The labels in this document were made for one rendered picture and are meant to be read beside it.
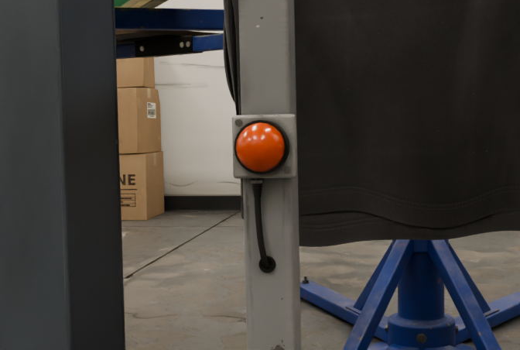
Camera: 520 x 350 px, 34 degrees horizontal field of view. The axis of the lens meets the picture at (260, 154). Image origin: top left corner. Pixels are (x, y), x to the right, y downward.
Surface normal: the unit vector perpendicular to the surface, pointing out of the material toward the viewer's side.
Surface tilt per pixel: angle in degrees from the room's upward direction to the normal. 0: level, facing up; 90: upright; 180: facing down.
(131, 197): 90
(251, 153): 100
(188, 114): 90
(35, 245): 90
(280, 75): 90
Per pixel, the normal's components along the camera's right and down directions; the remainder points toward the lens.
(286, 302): -0.18, 0.06
